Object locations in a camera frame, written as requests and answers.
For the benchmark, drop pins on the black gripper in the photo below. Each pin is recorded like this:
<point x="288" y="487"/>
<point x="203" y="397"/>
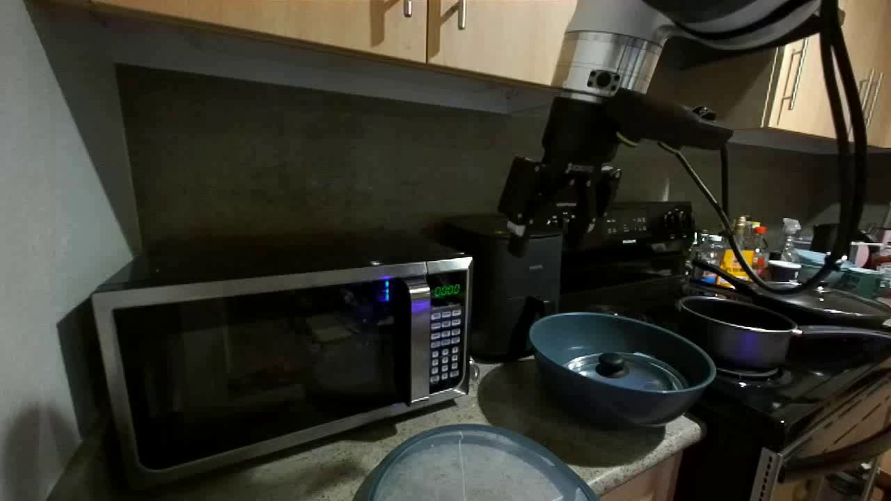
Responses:
<point x="579" y="128"/>

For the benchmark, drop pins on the glass lid with black knob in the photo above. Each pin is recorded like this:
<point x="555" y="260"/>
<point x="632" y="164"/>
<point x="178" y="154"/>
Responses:
<point x="621" y="371"/>

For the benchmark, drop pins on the dark pot with silver rim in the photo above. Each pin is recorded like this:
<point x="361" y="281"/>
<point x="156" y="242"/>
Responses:
<point x="734" y="330"/>

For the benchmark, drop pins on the teal bowl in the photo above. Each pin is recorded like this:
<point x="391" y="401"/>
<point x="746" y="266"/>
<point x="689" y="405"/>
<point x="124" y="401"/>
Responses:
<point x="816" y="263"/>

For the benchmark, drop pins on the frying pan with glass lid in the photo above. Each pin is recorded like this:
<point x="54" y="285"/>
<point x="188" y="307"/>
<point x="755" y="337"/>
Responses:
<point x="824" y="302"/>

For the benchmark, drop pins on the black cylindrical kitchen appliance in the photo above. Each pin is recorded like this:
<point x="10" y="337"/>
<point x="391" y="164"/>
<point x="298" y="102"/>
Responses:
<point x="504" y="296"/>

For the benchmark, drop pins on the blue round pan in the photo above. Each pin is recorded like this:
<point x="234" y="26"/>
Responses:
<point x="575" y="371"/>

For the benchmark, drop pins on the yellow bottle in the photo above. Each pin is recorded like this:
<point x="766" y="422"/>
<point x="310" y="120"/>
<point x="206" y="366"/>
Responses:
<point x="735" y="263"/>

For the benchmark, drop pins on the red capped bottle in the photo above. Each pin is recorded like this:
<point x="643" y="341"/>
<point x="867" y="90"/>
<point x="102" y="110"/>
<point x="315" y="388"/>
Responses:
<point x="759" y="241"/>

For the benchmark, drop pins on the white spray bottle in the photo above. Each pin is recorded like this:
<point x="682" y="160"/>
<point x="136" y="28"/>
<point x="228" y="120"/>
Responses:
<point x="789" y="236"/>

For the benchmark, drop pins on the black electric stove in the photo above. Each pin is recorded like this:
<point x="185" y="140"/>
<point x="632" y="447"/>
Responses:
<point x="789" y="406"/>

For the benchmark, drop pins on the stainless steel microwave oven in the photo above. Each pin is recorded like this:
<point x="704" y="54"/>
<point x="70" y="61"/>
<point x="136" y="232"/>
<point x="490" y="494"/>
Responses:
<point x="260" y="371"/>

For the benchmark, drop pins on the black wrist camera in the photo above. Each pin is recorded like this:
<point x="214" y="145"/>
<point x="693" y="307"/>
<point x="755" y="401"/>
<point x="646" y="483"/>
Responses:
<point x="668" y="120"/>

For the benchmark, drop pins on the wooden wall cabinet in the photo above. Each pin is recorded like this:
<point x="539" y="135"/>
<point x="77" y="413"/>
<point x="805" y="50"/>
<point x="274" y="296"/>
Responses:
<point x="280" y="18"/>
<point x="809" y="93"/>

